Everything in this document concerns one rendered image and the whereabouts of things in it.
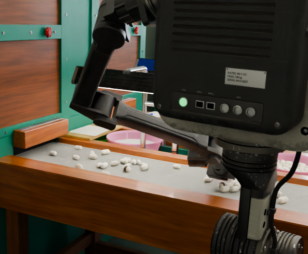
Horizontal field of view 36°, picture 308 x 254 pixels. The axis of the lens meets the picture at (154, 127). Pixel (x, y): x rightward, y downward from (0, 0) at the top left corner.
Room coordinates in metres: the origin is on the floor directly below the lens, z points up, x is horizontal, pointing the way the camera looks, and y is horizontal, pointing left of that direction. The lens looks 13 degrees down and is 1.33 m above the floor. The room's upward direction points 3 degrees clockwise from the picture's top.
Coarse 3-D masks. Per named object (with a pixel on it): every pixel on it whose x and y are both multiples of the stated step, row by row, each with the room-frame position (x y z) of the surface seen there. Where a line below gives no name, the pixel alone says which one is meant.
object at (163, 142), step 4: (164, 140) 2.21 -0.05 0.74; (164, 144) 2.21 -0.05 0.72; (160, 148) 2.22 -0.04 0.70; (164, 148) 2.21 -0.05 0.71; (168, 148) 2.20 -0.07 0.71; (180, 148) 2.19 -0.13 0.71; (184, 148) 2.19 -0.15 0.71; (168, 152) 2.20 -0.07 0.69; (180, 152) 2.17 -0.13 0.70; (184, 152) 2.17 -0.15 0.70
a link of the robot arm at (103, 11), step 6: (108, 0) 1.11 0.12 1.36; (102, 6) 1.13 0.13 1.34; (108, 6) 1.09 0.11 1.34; (102, 12) 1.11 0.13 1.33; (108, 12) 1.07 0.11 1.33; (114, 12) 1.06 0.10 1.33; (102, 18) 1.09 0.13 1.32; (108, 18) 1.08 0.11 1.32; (114, 18) 1.07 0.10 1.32; (120, 24) 1.08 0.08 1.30; (126, 24) 1.10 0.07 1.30; (132, 24) 1.15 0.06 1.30; (126, 30) 1.10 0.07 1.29; (126, 36) 1.11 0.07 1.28
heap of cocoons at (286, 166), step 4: (280, 164) 1.91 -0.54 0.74; (284, 164) 1.91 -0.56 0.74; (288, 164) 1.93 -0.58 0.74; (300, 164) 1.94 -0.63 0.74; (304, 164) 1.93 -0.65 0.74; (280, 168) 1.86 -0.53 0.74; (284, 168) 1.86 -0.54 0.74; (288, 168) 1.87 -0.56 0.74; (296, 168) 1.86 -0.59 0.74; (300, 168) 1.87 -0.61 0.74; (304, 168) 1.88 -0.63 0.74
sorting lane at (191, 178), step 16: (64, 144) 2.08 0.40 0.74; (48, 160) 1.83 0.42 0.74; (64, 160) 1.84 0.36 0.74; (80, 160) 1.85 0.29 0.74; (96, 160) 1.86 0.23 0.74; (112, 160) 1.87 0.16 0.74; (144, 160) 1.89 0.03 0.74; (160, 160) 1.89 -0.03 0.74; (128, 176) 1.68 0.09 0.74; (144, 176) 1.69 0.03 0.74; (160, 176) 1.69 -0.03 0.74; (176, 176) 1.70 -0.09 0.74; (192, 176) 1.71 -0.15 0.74; (208, 192) 1.55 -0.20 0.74; (224, 192) 1.56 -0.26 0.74; (288, 192) 1.59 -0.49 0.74; (304, 192) 1.59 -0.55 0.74; (288, 208) 1.44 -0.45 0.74; (304, 208) 1.44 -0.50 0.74
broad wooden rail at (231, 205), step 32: (0, 160) 1.73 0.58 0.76; (32, 160) 1.74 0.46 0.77; (0, 192) 1.71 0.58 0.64; (32, 192) 1.65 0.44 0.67; (64, 192) 1.59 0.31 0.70; (96, 192) 1.53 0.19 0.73; (128, 192) 1.48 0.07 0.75; (160, 192) 1.47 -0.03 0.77; (192, 192) 1.48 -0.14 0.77; (96, 224) 1.53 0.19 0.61; (128, 224) 1.48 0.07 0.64; (160, 224) 1.43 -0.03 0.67; (192, 224) 1.39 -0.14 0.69; (288, 224) 1.27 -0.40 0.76
